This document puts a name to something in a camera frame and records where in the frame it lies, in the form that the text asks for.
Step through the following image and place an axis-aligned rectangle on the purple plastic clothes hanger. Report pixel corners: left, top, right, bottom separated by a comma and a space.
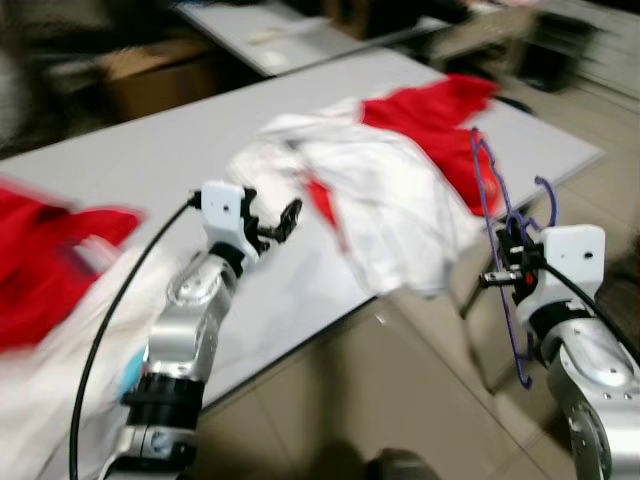
467, 127, 559, 391

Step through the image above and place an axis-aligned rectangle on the white shirt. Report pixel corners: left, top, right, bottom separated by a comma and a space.
232, 110, 491, 299

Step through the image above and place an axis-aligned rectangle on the brown cardboard box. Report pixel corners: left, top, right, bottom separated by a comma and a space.
100, 40, 221, 121

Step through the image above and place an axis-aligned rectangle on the red garment with white stripe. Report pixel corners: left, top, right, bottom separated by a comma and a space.
358, 74, 501, 216

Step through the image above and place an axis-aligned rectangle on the plain red shirt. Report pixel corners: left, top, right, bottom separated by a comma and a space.
0, 180, 146, 353

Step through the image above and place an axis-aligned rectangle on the grey right robot leg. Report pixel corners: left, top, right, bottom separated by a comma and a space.
365, 448, 441, 480

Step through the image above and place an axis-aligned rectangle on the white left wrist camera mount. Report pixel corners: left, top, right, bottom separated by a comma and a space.
197, 180, 261, 264

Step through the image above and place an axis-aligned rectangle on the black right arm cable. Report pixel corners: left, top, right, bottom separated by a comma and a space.
540, 262, 640, 366

